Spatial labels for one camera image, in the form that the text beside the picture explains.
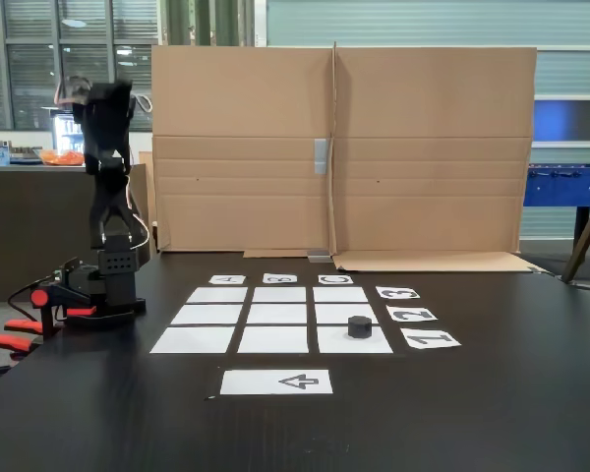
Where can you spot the paper sheet number 3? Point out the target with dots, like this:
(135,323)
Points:
(381,290)

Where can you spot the paper sheet letter A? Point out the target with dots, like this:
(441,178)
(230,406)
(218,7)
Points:
(214,280)

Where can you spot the paper sheet letter B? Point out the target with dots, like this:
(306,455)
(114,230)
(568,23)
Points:
(268,278)

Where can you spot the grey tape strip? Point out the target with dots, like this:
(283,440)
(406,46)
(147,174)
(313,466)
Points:
(321,156)
(318,256)

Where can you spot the black red bar clamp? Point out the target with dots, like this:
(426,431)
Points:
(39,297)

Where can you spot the dark counter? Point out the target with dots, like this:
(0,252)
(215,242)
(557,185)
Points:
(29,221)

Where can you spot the black octagonal token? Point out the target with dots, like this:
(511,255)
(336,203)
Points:
(360,327)

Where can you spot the white paper grid square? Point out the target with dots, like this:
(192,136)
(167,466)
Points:
(340,295)
(334,344)
(192,340)
(277,314)
(216,295)
(273,340)
(332,313)
(206,314)
(279,295)

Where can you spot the white arrow paper sheet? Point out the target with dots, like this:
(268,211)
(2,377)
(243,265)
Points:
(251,382)

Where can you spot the small brown cardboard piece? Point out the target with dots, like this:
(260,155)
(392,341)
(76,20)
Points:
(150,172)

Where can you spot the blue foosball table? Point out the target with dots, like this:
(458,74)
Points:
(560,187)

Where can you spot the paper sheet letter C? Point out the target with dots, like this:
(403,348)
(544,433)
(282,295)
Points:
(323,280)

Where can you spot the bowl of orange snacks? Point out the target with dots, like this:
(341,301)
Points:
(59,158)

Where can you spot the paper sheet number 2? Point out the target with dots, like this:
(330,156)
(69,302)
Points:
(395,317)

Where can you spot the paper sheet number 1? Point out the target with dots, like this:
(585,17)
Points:
(413,344)

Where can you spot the brown wooden leg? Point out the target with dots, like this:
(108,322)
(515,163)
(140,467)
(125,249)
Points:
(585,236)

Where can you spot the brown cardboard panel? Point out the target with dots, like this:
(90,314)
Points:
(432,98)
(241,98)

